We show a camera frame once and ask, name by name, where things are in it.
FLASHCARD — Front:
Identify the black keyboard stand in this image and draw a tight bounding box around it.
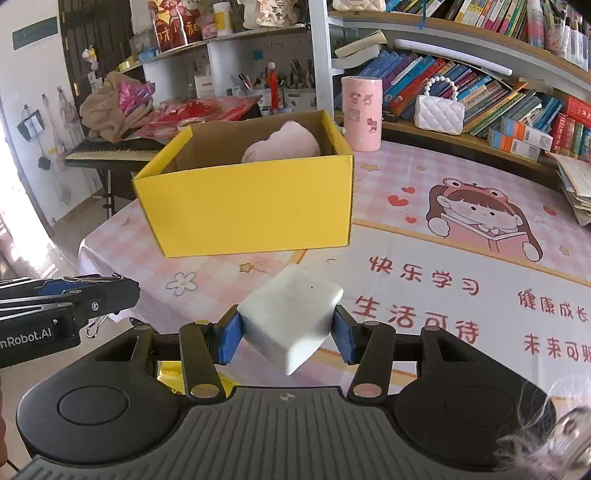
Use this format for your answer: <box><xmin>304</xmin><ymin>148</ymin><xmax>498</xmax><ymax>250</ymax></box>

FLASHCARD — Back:
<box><xmin>95</xmin><ymin>168</ymin><xmax>116</xmax><ymax>220</ymax></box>

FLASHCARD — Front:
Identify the red thick dictionary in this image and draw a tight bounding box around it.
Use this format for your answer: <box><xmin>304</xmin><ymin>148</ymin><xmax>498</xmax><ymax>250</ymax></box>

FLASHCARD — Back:
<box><xmin>566</xmin><ymin>95</ymin><xmax>591</xmax><ymax>127</ymax></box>

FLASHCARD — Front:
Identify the stack of papers and workbooks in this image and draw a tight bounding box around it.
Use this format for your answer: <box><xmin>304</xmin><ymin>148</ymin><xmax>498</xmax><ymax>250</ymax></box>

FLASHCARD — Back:
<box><xmin>545</xmin><ymin>152</ymin><xmax>591</xmax><ymax>227</ymax></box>

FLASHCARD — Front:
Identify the beige paperback book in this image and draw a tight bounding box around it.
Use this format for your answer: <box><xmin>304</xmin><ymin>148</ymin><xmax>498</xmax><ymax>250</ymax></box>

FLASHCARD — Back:
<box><xmin>333</xmin><ymin>30</ymin><xmax>389</xmax><ymax>70</ymax></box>

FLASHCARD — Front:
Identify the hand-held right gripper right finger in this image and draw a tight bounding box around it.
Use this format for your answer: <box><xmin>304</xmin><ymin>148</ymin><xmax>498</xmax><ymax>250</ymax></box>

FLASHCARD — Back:
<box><xmin>332</xmin><ymin>305</ymin><xmax>490</xmax><ymax>403</ymax></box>

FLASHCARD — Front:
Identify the dark wooden door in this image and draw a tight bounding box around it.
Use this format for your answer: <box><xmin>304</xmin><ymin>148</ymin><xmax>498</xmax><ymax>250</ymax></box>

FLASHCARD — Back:
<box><xmin>58</xmin><ymin>0</ymin><xmax>153</xmax><ymax>97</ymax></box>

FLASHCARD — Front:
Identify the glitter tube bottle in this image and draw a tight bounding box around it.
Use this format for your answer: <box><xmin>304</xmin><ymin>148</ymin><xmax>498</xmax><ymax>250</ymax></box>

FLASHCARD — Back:
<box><xmin>526</xmin><ymin>0</ymin><xmax>546</xmax><ymax>49</ymax></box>

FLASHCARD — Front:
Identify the beige plush cloth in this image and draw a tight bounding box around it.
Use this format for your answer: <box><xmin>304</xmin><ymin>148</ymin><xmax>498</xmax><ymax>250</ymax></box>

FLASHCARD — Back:
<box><xmin>79</xmin><ymin>71</ymin><xmax>155</xmax><ymax>143</ymax></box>

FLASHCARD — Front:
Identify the white desk organizer with pens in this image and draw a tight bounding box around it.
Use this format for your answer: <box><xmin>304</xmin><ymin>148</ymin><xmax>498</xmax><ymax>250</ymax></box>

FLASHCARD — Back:
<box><xmin>231</xmin><ymin>60</ymin><xmax>319</xmax><ymax>114</ymax></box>

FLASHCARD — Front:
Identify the pink foil wrapper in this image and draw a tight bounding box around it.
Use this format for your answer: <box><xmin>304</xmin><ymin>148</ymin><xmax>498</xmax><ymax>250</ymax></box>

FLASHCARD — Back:
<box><xmin>117</xmin><ymin>82</ymin><xmax>155</xmax><ymax>114</ymax></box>

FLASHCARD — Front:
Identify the white pen holder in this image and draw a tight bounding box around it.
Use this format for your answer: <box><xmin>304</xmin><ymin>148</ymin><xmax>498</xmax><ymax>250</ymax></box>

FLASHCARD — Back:
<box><xmin>573</xmin><ymin>28</ymin><xmax>591</xmax><ymax>70</ymax></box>

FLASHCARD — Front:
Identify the yellow cardboard box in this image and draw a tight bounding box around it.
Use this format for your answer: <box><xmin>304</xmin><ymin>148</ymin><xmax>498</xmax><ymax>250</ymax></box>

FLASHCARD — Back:
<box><xmin>132</xmin><ymin>109</ymin><xmax>355</xmax><ymax>258</ymax></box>

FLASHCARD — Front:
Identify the white power adapter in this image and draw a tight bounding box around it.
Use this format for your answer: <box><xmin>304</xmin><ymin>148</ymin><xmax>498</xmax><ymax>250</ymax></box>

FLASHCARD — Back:
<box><xmin>237</xmin><ymin>264</ymin><xmax>345</xmax><ymax>376</ymax></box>

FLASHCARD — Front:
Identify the white paper doll ornament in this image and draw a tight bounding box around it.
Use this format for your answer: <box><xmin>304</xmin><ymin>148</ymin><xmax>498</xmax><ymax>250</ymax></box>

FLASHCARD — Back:
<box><xmin>240</xmin><ymin>0</ymin><xmax>296</xmax><ymax>28</ymax></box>

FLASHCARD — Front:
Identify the row of blue thick books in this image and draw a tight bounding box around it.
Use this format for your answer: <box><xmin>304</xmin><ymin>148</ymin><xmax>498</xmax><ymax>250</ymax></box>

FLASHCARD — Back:
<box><xmin>358</xmin><ymin>48</ymin><xmax>564</xmax><ymax>139</ymax></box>

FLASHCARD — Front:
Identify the green wall sign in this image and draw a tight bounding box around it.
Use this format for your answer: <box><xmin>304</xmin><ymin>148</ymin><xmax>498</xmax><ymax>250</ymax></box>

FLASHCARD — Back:
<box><xmin>11</xmin><ymin>16</ymin><xmax>58</xmax><ymax>51</ymax></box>

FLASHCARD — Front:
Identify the red fortune figure decoration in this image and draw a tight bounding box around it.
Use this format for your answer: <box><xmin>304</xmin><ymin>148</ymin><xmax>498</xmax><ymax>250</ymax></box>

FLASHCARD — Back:
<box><xmin>148</xmin><ymin>0</ymin><xmax>204</xmax><ymax>54</ymax></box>

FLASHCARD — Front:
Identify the white rolled paper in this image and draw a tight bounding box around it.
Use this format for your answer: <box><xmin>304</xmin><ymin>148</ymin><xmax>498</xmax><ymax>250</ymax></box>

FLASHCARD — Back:
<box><xmin>394</xmin><ymin>38</ymin><xmax>513</xmax><ymax>77</ymax></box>

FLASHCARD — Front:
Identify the cream quilted handbag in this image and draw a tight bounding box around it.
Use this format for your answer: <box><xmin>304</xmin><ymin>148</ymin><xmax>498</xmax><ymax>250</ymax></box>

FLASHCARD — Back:
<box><xmin>331</xmin><ymin>0</ymin><xmax>386</xmax><ymax>12</ymax></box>

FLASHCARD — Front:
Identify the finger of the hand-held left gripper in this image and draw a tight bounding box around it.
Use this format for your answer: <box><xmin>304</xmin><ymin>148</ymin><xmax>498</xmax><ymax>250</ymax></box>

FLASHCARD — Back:
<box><xmin>0</xmin><ymin>279</ymin><xmax>77</xmax><ymax>301</ymax></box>
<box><xmin>0</xmin><ymin>300</ymin><xmax>77</xmax><ymax>326</ymax></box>

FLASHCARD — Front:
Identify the red tassel ornament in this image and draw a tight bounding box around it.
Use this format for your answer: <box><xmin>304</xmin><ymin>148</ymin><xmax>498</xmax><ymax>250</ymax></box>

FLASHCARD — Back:
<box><xmin>267</xmin><ymin>60</ymin><xmax>281</xmax><ymax>114</ymax></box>

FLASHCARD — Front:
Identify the pink packet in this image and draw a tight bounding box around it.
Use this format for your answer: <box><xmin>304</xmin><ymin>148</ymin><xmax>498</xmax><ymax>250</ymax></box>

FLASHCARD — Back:
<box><xmin>196</xmin><ymin>14</ymin><xmax>218</xmax><ymax>40</ymax></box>

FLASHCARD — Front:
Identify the orange white carton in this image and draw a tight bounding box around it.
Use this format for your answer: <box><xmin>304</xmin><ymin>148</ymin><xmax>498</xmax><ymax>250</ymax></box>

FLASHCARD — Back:
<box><xmin>501</xmin><ymin>115</ymin><xmax>554</xmax><ymax>148</ymax></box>
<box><xmin>487</xmin><ymin>129</ymin><xmax>541</xmax><ymax>162</ymax></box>

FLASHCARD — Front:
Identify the red paper decoration pile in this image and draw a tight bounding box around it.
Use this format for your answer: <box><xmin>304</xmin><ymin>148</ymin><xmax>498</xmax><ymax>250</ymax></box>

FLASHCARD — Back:
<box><xmin>134</xmin><ymin>96</ymin><xmax>262</xmax><ymax>139</ymax></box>

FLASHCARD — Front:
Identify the white bookshelf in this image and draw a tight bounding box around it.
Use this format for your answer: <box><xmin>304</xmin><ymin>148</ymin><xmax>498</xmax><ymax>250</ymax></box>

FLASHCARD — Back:
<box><xmin>117</xmin><ymin>0</ymin><xmax>591</xmax><ymax>185</ymax></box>

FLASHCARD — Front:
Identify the grey fluffy pompom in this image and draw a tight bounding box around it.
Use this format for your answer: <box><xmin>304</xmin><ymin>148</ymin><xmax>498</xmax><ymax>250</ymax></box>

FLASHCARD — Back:
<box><xmin>496</xmin><ymin>376</ymin><xmax>591</xmax><ymax>480</ymax></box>

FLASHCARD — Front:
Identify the pink checked printed tablecloth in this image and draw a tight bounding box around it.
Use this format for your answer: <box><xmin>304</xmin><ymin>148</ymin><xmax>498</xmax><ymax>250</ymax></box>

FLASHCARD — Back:
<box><xmin>78</xmin><ymin>138</ymin><xmax>591</xmax><ymax>416</ymax></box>

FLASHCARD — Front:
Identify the pink cylinder canister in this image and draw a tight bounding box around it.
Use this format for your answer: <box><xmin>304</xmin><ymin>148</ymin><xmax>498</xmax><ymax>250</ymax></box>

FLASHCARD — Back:
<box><xmin>341</xmin><ymin>75</ymin><xmax>384</xmax><ymax>152</ymax></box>

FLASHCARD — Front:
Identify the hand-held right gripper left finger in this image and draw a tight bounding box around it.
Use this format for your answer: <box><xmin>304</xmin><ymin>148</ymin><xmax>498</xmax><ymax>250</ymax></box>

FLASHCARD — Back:
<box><xmin>90</xmin><ymin>307</ymin><xmax>244</xmax><ymax>403</ymax></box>

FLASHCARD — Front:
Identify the large pale pink plush toy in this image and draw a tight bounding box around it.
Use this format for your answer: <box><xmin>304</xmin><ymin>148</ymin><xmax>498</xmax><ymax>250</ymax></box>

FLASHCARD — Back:
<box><xmin>241</xmin><ymin>120</ymin><xmax>322</xmax><ymax>163</ymax></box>

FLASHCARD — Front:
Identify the black electronic keyboard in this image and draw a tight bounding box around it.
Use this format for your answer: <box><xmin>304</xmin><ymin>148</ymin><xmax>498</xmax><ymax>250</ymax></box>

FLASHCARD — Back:
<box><xmin>64</xmin><ymin>136</ymin><xmax>174</xmax><ymax>169</ymax></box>

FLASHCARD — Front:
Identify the white quilted pearl-handle handbag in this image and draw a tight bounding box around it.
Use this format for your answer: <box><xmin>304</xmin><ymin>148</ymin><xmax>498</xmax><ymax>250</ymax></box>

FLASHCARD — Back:
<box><xmin>414</xmin><ymin>76</ymin><xmax>465</xmax><ymax>136</ymax></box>

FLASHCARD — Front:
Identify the row of colourful slim books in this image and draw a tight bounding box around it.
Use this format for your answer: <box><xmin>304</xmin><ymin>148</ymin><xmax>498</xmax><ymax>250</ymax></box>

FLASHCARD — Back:
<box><xmin>385</xmin><ymin>0</ymin><xmax>532</xmax><ymax>40</ymax></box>

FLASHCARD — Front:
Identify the white bottle yellow label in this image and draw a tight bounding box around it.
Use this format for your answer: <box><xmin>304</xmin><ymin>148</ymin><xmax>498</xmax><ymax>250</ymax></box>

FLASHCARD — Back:
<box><xmin>213</xmin><ymin>2</ymin><xmax>233</xmax><ymax>38</ymax></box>

